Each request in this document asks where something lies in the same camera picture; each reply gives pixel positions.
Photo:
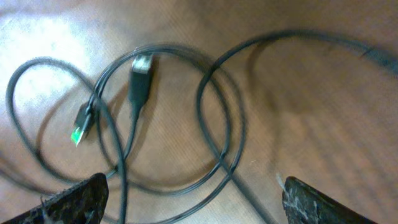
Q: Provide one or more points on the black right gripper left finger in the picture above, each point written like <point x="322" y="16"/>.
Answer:
<point x="83" y="203"/>

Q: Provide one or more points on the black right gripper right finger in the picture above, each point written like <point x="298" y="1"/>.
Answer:
<point x="304" y="204"/>

